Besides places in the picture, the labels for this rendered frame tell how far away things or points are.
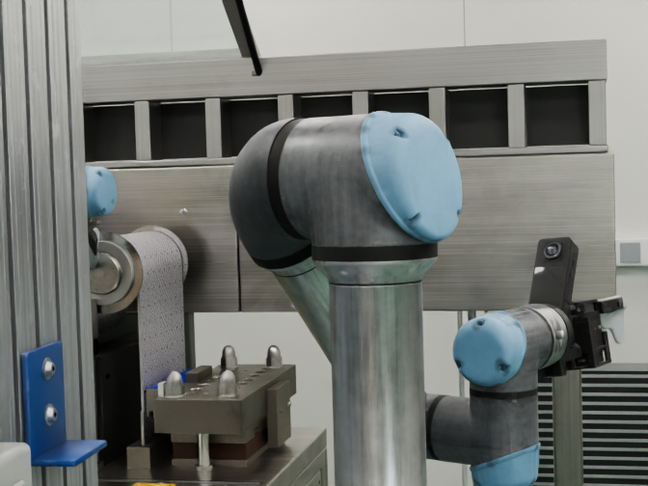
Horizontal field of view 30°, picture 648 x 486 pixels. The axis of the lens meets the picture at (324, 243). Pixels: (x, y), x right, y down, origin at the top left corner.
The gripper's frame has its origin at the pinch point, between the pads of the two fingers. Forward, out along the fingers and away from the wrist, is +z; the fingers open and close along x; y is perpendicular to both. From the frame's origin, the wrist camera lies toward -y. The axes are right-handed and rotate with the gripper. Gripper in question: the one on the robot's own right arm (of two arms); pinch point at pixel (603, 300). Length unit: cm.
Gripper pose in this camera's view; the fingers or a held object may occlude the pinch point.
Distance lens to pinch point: 162.5
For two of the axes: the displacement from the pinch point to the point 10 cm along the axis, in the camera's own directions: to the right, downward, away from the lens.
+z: 5.7, -0.6, 8.2
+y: 1.4, 9.9, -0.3
